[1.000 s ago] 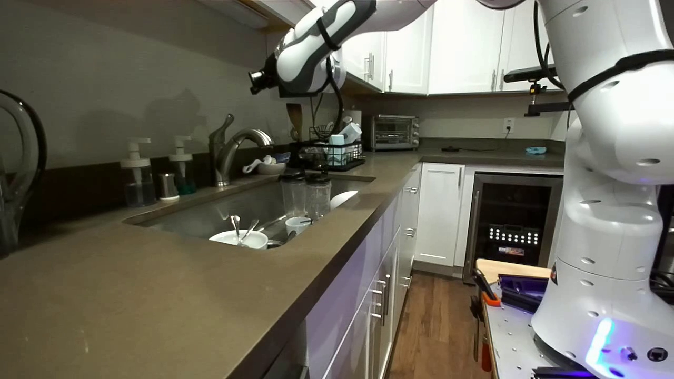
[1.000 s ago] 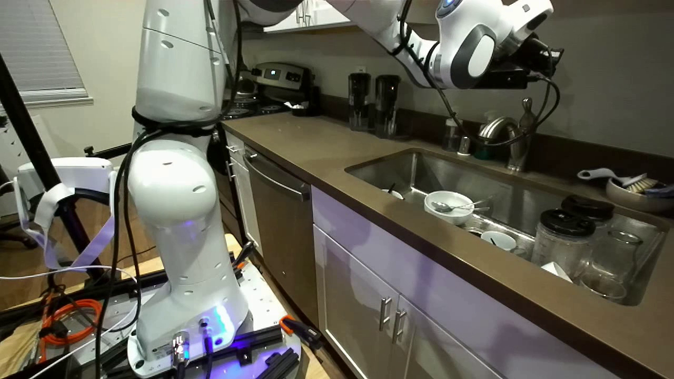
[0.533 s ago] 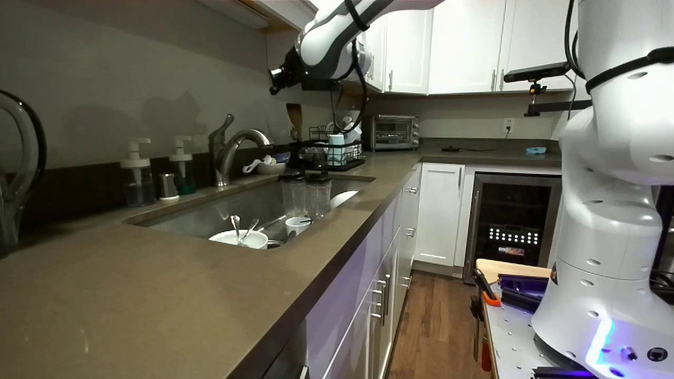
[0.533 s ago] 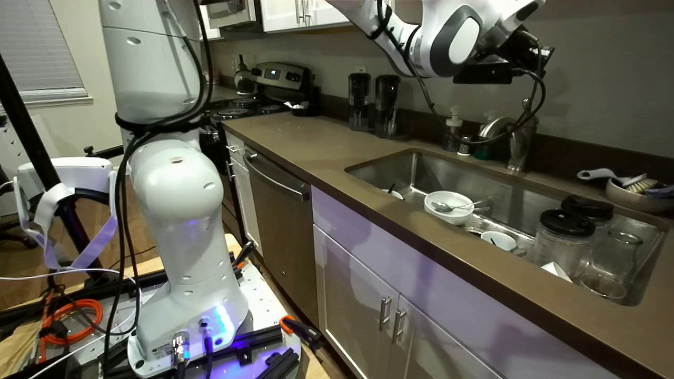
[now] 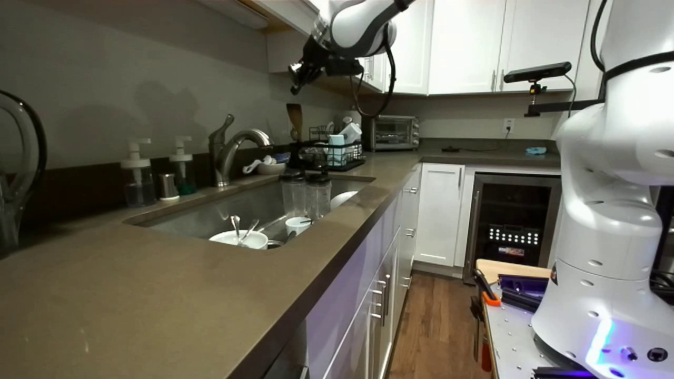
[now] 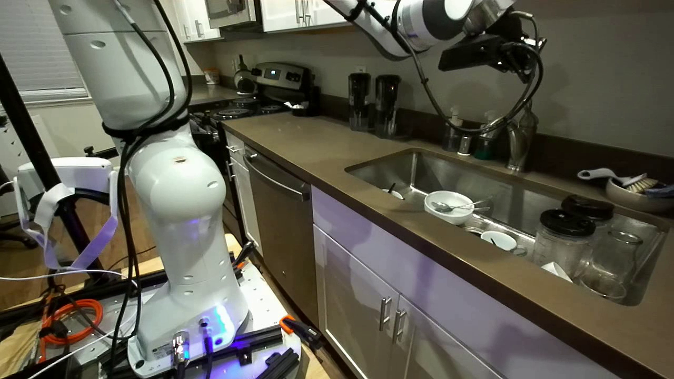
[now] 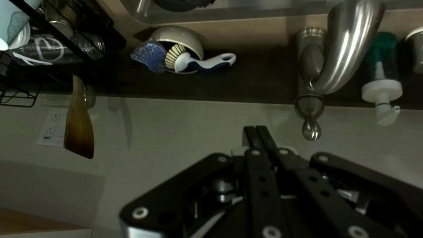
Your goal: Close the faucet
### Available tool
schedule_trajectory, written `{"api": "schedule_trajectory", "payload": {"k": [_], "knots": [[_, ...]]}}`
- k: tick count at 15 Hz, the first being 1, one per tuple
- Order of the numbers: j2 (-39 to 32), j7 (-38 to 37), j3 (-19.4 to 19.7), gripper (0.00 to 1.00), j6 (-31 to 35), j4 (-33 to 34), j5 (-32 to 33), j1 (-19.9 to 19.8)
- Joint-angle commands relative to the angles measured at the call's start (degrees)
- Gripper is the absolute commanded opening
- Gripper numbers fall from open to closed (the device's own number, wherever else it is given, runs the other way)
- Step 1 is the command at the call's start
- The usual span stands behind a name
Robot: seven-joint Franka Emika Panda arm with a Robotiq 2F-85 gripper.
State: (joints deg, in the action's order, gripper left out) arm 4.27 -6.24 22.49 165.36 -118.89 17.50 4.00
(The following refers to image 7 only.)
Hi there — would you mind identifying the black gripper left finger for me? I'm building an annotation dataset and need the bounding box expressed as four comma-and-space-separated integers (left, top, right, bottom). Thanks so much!
117, 126, 284, 238

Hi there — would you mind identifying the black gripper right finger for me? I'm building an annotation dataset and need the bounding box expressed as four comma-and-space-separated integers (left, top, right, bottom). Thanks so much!
256, 125, 423, 238

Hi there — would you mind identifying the chrome gooseneck faucet spout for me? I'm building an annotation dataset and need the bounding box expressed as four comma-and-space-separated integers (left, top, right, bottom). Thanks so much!
313, 0, 386, 97

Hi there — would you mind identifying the white pump soap dispenser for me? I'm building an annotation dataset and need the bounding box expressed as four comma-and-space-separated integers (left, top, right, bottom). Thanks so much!
359, 32, 404, 129

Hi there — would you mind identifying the wooden spatula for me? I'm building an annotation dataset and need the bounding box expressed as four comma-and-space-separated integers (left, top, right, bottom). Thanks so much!
62, 73, 96, 161

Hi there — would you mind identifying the beige brush holder bowl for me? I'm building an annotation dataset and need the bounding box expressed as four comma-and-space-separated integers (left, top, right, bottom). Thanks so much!
145, 24, 206, 68

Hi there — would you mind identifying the metal sink air gap cap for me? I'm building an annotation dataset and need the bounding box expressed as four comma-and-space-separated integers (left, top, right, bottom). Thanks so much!
403, 26, 423, 76

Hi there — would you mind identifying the stainless steel sink basin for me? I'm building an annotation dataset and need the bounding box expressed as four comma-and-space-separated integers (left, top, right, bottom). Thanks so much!
119, 0, 423, 27

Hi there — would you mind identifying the pale blue cup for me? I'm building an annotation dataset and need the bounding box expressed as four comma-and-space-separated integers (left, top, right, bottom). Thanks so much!
0, 0, 32, 52

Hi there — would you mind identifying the white wall outlet plate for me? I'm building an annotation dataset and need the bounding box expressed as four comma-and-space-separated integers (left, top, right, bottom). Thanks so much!
34, 108, 69, 149

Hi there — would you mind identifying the black wire dish rack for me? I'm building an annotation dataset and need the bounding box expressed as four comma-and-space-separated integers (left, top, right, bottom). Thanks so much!
0, 0, 129, 110

